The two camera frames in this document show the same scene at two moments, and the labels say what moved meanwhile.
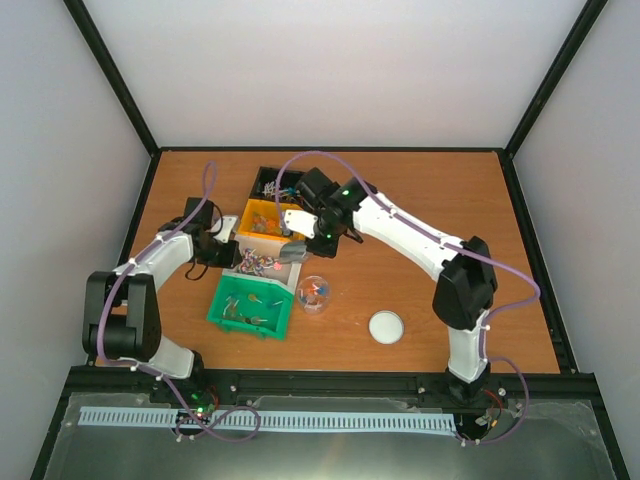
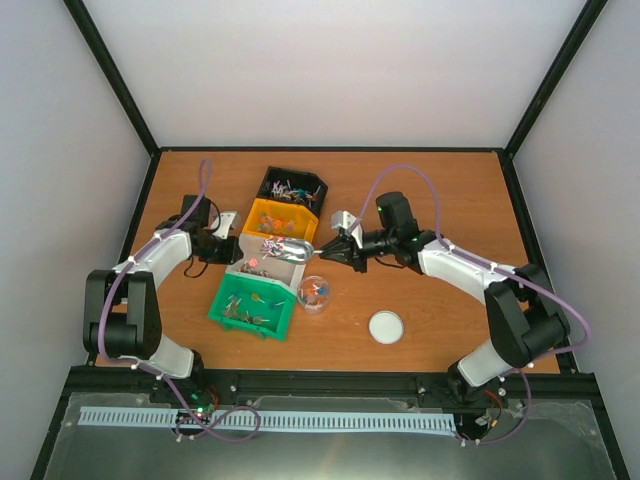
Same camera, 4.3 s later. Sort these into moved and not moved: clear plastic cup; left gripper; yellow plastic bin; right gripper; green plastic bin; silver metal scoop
Moved: right gripper; silver metal scoop
Not moved: yellow plastic bin; clear plastic cup; green plastic bin; left gripper
